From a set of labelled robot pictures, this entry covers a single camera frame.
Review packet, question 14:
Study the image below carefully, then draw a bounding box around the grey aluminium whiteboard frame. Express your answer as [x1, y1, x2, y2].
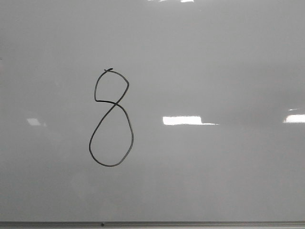
[0, 221, 305, 228]

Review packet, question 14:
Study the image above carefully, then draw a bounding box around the white glossy whiteboard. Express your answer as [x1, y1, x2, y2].
[0, 0, 305, 221]

